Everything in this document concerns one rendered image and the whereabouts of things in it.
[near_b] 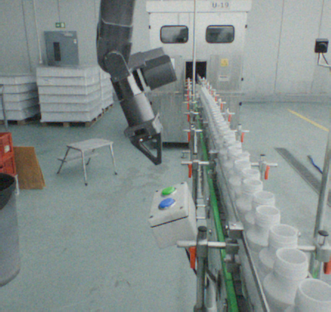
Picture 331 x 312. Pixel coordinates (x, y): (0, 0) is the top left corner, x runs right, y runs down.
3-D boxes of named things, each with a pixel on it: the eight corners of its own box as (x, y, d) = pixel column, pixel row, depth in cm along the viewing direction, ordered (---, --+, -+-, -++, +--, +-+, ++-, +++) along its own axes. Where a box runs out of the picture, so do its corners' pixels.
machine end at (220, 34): (240, 151, 485) (251, -1, 424) (148, 149, 493) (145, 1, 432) (227, 128, 638) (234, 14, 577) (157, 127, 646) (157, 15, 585)
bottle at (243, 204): (230, 261, 65) (236, 185, 60) (233, 245, 70) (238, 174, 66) (261, 267, 63) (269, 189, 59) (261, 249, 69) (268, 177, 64)
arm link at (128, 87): (109, 72, 66) (105, 73, 61) (140, 60, 66) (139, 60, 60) (122, 103, 68) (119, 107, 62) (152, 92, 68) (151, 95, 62)
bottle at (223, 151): (218, 191, 98) (221, 140, 93) (215, 184, 104) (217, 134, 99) (238, 191, 98) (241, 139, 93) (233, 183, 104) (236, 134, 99)
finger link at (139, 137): (173, 152, 73) (159, 114, 70) (173, 163, 66) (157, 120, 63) (146, 162, 74) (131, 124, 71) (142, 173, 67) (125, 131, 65)
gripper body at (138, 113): (161, 119, 71) (149, 88, 69) (157, 129, 61) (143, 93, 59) (134, 129, 72) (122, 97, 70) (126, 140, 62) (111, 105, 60)
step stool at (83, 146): (87, 163, 429) (85, 134, 417) (117, 174, 392) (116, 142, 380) (55, 173, 395) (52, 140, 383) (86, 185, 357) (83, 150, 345)
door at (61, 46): (81, 100, 1031) (75, 30, 970) (51, 100, 1036) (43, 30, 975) (82, 100, 1040) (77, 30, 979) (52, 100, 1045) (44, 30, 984)
